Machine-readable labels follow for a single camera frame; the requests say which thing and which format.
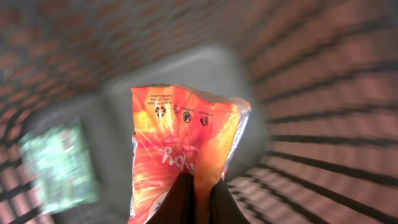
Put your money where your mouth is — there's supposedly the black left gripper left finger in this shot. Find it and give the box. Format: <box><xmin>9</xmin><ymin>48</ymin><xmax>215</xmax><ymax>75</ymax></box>
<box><xmin>147</xmin><ymin>173</ymin><xmax>195</xmax><ymax>224</ymax></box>

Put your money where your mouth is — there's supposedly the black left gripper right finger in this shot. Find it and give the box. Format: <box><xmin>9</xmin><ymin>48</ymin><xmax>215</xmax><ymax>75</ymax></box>
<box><xmin>210</xmin><ymin>178</ymin><xmax>249</xmax><ymax>224</ymax></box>

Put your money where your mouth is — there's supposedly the orange tissue pack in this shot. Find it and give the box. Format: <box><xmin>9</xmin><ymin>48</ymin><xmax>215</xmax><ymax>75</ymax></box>
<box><xmin>128</xmin><ymin>85</ymin><xmax>251</xmax><ymax>223</ymax></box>

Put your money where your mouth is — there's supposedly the dark grey plastic basket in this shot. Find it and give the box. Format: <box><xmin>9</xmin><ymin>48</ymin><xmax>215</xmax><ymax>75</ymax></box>
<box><xmin>1</xmin><ymin>0</ymin><xmax>397</xmax><ymax>223</ymax></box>

